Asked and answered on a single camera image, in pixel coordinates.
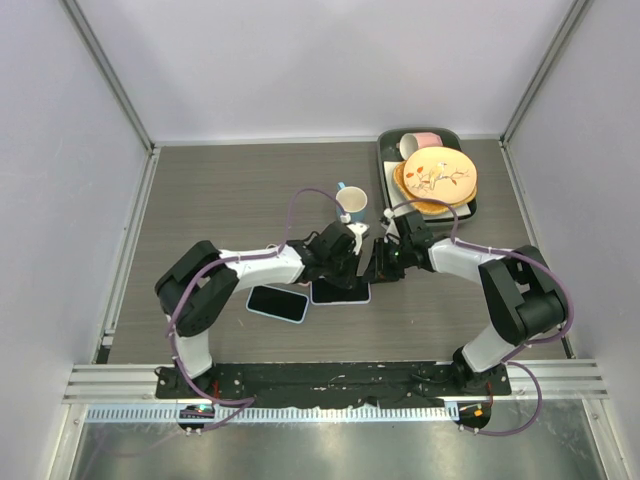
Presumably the white square plate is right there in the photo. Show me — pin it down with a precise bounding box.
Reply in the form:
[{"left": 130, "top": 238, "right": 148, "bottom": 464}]
[{"left": 383, "top": 161, "right": 477, "bottom": 223}]

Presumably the dark green tray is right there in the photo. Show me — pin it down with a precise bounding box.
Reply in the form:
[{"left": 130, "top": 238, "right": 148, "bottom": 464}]
[{"left": 377, "top": 127, "right": 477, "bottom": 225}]

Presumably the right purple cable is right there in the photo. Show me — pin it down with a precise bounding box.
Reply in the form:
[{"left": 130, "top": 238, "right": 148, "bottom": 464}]
[{"left": 389, "top": 198, "right": 576, "bottom": 437}]

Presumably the white cable duct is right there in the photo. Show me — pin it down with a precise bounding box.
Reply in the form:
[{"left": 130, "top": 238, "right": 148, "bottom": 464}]
[{"left": 85, "top": 402, "right": 459, "bottom": 424}]

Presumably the woven yellow plate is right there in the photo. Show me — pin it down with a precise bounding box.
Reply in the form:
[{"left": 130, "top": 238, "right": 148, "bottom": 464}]
[{"left": 392, "top": 162, "right": 477, "bottom": 216}]

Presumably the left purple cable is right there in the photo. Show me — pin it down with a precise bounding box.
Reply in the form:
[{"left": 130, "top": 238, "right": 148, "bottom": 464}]
[{"left": 164, "top": 187, "right": 351, "bottom": 431}]

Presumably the purple cable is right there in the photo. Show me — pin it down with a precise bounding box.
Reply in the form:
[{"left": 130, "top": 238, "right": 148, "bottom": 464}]
[
  {"left": 389, "top": 198, "right": 576, "bottom": 437},
  {"left": 164, "top": 187, "right": 351, "bottom": 431}
]

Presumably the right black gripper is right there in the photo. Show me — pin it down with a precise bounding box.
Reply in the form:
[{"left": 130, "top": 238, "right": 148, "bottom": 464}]
[{"left": 362, "top": 239, "right": 411, "bottom": 286}]

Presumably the purple phone case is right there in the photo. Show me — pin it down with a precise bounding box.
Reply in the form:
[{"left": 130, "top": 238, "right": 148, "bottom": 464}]
[{"left": 309, "top": 280, "right": 372, "bottom": 306}]

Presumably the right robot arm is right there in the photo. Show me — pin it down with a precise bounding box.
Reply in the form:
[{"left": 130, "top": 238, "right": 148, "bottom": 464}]
[{"left": 364, "top": 208, "right": 574, "bottom": 395}]

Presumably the blue mug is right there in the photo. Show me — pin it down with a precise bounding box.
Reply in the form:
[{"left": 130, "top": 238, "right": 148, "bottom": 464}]
[{"left": 335, "top": 182, "right": 368, "bottom": 223}]

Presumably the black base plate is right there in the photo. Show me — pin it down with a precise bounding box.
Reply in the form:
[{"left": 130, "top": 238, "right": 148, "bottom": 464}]
[{"left": 155, "top": 361, "right": 512, "bottom": 409}]

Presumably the light blue phone case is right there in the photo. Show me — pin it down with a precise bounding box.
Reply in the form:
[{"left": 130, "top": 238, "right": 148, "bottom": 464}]
[{"left": 245, "top": 282, "right": 310, "bottom": 324}]

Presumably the pink cup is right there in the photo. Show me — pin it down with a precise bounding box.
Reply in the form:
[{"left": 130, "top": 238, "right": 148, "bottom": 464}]
[{"left": 397, "top": 132, "right": 443, "bottom": 160}]

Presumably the orange bird plate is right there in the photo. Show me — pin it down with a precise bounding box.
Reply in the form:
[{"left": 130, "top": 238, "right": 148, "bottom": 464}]
[{"left": 401, "top": 147, "right": 478, "bottom": 204}]

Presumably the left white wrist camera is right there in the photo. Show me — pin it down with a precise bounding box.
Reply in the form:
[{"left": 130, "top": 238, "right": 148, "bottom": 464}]
[{"left": 346, "top": 222, "right": 370, "bottom": 256}]

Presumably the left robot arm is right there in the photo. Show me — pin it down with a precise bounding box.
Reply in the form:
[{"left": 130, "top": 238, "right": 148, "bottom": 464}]
[{"left": 154, "top": 221, "right": 369, "bottom": 399}]

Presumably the black phone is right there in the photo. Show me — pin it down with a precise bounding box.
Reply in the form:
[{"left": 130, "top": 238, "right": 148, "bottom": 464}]
[
  {"left": 247, "top": 284, "right": 308, "bottom": 321},
  {"left": 312, "top": 280, "right": 370, "bottom": 304}
]

